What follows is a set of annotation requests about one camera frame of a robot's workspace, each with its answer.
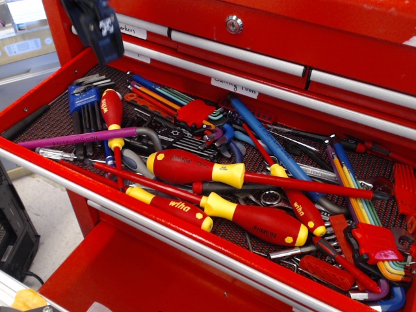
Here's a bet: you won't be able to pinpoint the silver combination wrench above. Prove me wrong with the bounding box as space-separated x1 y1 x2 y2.
233 190 293 209

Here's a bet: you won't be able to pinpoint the large red yellow screwdriver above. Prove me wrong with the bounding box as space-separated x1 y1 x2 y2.
147 149 391 200

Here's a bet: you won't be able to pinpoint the yellow sponge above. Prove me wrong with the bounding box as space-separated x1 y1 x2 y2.
11 289 47 311

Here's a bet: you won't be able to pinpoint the black computer case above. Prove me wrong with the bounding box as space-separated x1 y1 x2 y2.
1 166 40 281

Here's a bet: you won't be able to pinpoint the red bit holder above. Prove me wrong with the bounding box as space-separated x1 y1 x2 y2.
299 255 356 291

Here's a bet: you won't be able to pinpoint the white label markers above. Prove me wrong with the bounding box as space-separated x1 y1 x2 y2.
120 23 147 40

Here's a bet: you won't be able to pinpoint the cardboard box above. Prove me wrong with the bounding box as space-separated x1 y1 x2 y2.
1 29 56 65

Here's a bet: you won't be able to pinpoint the small red yellow screwdriver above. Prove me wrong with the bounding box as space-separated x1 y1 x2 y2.
100 88 126 192

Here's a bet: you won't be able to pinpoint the black torx key set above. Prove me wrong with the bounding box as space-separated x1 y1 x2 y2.
122 114 218 160

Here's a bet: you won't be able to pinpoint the grey blue handle screwdriver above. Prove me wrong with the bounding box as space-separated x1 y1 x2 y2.
122 149 155 179

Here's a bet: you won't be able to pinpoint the red yellow screwdriver right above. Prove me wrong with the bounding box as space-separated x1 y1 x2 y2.
242 123 326 237

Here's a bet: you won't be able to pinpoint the red tool chest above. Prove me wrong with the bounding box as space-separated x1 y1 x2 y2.
0 0 416 312

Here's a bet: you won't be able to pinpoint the rainbow Allen key set right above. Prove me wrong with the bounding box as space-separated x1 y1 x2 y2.
325 134 411 285

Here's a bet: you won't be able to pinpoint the red key holder right edge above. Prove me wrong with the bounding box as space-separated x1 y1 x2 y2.
393 163 415 233

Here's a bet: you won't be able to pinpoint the silver drawer lock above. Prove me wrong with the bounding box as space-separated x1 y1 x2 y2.
226 15 244 34

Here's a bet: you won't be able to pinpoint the black rod drawer left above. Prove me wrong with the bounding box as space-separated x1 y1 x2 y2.
1 91 68 140

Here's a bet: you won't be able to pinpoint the red black small screwdriver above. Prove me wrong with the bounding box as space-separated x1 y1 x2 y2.
313 236 382 294

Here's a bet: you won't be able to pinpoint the rainbow allen key set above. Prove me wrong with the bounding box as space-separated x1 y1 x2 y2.
325 134 411 285
127 71 218 130

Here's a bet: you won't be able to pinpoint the rainbow Allen key set left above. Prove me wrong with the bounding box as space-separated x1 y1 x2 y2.
127 71 218 130

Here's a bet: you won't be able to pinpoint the violet Allen key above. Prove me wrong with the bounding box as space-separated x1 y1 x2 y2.
18 127 163 151

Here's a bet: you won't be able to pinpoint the red yellow wiha screwdriver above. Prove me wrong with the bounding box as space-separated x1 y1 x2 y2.
58 160 214 232

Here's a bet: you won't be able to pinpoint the open red drawer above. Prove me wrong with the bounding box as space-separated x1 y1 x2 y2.
0 47 416 312

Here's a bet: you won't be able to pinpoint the blue Allen key holder set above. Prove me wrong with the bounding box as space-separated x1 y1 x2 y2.
67 73 115 161

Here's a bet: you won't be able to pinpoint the long blue Allen key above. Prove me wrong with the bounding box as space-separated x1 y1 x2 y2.
227 93 350 215

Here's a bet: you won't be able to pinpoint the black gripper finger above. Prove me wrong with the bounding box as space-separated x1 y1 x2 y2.
62 1 124 64

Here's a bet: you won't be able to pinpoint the white label cutting tools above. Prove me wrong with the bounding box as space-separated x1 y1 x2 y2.
211 77 259 99

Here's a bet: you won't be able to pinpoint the clear handle small screwdriver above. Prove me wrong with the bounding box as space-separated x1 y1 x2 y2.
34 147 107 164

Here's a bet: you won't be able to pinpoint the long red yellow screwdriver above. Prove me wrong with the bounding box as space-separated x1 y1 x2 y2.
85 161 309 246

